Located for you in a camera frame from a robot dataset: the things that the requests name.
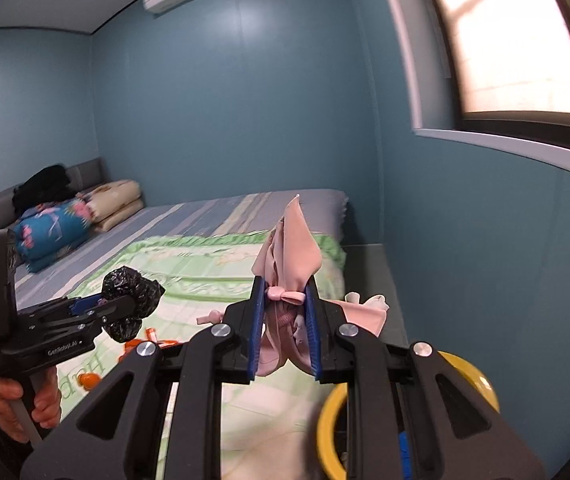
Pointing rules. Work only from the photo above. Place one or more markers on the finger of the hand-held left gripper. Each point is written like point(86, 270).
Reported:
point(85, 303)
point(117, 307)

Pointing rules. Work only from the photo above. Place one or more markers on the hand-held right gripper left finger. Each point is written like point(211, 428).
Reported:
point(256, 330)

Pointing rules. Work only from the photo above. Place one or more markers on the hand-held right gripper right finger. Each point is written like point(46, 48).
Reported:
point(313, 330)

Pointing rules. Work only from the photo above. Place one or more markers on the black plastic bag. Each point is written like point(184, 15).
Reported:
point(132, 287)

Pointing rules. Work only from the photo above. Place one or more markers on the orange white striped wrapper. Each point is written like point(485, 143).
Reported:
point(165, 344)

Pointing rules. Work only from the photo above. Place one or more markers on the orange peel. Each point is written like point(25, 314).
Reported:
point(89, 381)

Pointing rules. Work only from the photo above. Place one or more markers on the pink cloth garment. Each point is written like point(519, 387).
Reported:
point(292, 245)

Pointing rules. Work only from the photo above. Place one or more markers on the yellow rimmed black trash bin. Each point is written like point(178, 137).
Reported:
point(327, 430)

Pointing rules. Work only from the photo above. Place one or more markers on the person's left hand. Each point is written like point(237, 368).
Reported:
point(50, 405)

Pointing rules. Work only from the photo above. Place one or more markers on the green patterned quilt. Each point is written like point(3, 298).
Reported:
point(205, 270)

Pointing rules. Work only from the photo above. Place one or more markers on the blue floral folded quilt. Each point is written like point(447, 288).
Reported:
point(50, 232)

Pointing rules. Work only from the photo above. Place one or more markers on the beige folded quilt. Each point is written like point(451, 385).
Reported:
point(115, 202)

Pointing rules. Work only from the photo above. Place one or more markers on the black clothes pile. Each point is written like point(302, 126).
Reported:
point(42, 187)

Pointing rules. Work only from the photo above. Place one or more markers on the bed with striped sheet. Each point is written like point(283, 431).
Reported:
point(205, 212)

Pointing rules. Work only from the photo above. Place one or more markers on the grey padded headboard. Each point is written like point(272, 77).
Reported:
point(85, 175)

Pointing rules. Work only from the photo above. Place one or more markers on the brown framed window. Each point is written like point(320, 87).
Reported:
point(505, 35)

